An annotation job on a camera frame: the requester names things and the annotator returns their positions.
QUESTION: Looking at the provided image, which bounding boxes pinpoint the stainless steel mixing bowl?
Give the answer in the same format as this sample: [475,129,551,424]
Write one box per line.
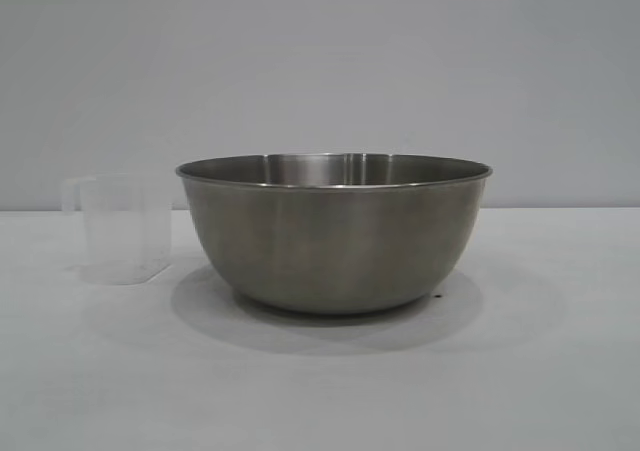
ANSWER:
[174,153,494,316]

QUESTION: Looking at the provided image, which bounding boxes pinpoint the translucent plastic measuring cup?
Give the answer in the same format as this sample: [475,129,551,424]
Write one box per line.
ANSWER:
[59,173,175,287]

